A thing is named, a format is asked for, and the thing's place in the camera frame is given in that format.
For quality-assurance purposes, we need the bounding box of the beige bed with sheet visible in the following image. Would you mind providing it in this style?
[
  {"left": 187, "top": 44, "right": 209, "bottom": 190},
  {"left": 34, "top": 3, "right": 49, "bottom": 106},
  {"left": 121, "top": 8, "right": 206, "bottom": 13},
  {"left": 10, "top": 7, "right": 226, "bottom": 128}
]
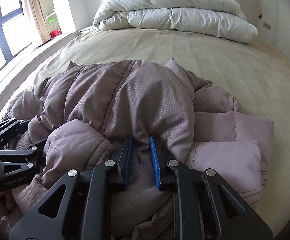
[{"left": 0, "top": 29, "right": 290, "bottom": 238}]

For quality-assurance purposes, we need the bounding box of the white folded duvet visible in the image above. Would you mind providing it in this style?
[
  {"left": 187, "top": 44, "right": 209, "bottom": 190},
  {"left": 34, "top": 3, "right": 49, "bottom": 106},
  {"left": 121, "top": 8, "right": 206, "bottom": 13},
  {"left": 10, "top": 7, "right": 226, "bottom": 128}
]
[{"left": 93, "top": 0, "right": 259, "bottom": 44}]

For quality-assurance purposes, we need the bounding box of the green stool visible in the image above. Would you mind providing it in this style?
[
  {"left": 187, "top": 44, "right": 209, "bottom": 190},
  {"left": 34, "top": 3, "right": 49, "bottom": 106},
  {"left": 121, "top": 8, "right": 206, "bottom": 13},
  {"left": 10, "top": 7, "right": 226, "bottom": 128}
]
[{"left": 46, "top": 18, "right": 56, "bottom": 33}]

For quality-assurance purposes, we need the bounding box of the white built-in shelf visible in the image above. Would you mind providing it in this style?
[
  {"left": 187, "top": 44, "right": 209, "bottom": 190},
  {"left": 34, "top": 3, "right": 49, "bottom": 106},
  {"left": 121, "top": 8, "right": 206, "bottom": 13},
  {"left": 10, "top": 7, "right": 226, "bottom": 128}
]
[{"left": 39, "top": 0, "right": 60, "bottom": 29}]

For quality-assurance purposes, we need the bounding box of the mauve quilted puffer coat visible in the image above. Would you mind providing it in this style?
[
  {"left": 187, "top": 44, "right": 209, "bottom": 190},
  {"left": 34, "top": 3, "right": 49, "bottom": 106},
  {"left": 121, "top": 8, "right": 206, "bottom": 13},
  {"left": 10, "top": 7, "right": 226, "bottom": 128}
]
[{"left": 0, "top": 60, "right": 274, "bottom": 239}]

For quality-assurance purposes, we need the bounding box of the wall power socket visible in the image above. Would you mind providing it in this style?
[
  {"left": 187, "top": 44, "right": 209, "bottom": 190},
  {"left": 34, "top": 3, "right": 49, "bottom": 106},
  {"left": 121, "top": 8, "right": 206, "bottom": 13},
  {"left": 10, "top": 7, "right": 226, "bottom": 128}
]
[{"left": 263, "top": 22, "right": 271, "bottom": 30}]

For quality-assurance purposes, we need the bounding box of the beige curtain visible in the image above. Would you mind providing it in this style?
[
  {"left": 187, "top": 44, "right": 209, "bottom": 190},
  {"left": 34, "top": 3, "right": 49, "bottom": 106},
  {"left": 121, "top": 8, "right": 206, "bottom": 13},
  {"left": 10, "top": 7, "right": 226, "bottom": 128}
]
[{"left": 22, "top": 0, "right": 51, "bottom": 46}]

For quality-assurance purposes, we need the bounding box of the red box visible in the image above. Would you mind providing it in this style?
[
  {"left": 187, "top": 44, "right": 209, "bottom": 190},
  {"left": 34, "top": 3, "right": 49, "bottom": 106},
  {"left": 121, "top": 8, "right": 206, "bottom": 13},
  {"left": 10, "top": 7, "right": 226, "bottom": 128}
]
[{"left": 50, "top": 28, "right": 62, "bottom": 38}]

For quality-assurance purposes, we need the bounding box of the white nightstand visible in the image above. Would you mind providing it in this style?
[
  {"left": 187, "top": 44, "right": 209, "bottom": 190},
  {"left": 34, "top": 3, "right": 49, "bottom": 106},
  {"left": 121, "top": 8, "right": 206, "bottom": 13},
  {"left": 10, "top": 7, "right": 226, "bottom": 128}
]
[{"left": 79, "top": 25, "right": 99, "bottom": 34}]

